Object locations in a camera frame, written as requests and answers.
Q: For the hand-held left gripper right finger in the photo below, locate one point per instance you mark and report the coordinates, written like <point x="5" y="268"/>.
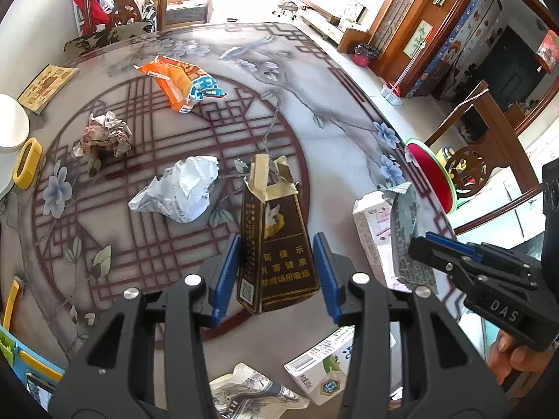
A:
<point x="325" y="270"/>

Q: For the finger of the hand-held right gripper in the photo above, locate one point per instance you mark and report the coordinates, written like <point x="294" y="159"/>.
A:
<point x="436" y="257"/>
<point x="450" y="244"/>

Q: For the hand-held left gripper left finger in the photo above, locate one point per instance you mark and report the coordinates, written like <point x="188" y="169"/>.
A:
<point x="225" y="279"/>

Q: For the grey foil wrapper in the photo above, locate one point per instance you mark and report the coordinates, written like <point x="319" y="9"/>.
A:
<point x="410" y="222"/>

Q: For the dark brown cigarette carton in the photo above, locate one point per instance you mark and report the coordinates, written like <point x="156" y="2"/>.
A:
<point x="279" y="244"/>

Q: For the pink white carton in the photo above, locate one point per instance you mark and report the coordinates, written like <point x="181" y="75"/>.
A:
<point x="371" y="235"/>

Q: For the white printed paper carton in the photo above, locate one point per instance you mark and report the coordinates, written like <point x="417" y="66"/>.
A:
<point x="323" y="366"/>

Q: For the brownish paper ball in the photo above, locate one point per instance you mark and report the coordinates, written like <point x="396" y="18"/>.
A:
<point x="105" y="135"/>

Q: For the orange lion snack bag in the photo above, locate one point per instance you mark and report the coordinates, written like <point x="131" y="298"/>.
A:
<point x="174" y="78"/>

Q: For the person's right hand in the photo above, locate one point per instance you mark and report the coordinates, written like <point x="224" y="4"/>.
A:
<point x="519" y="362"/>

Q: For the white crumpled paper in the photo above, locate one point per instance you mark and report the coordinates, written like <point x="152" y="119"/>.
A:
<point x="179" y="187"/>

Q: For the wooden chair with round carving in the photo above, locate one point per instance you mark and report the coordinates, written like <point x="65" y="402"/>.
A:
<point x="493" y="139"/>

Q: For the broom with dustpan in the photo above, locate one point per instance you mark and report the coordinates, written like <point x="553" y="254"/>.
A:
<point x="393" y="94"/>

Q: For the red waste bin black liner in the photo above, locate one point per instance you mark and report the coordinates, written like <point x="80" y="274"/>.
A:
<point x="364" y="54"/>

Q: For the colourful toy board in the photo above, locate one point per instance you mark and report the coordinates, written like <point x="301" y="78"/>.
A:
<point x="30" y="366"/>

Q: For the blue printed door curtain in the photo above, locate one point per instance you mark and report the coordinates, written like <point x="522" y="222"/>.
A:
<point x="467" y="30"/>

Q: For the red hanging decoration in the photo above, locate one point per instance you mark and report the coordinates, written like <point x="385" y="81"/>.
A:
<point x="549" y="50"/>

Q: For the yellow plastic holder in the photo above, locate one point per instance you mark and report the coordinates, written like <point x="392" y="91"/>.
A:
<point x="19" y="170"/>

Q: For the white television cabinet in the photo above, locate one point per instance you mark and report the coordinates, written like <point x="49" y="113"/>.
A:
<point x="332" y="24"/>

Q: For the small framed geometric picture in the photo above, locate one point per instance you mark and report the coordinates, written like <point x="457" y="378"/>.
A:
<point x="354" y="11"/>

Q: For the white desk lamp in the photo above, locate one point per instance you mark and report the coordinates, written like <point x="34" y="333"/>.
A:
<point x="11" y="131"/>

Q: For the yellow picture book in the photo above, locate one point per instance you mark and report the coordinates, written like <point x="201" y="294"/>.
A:
<point x="48" y="87"/>

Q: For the round rolling stool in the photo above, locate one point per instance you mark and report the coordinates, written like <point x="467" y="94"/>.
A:
<point x="286" y="8"/>

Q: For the floral seat cushion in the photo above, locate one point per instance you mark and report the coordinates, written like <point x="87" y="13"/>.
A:
<point x="105" y="39"/>

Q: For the wooden chair with carved back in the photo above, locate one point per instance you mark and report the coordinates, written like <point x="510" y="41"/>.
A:
<point x="126" y="11"/>

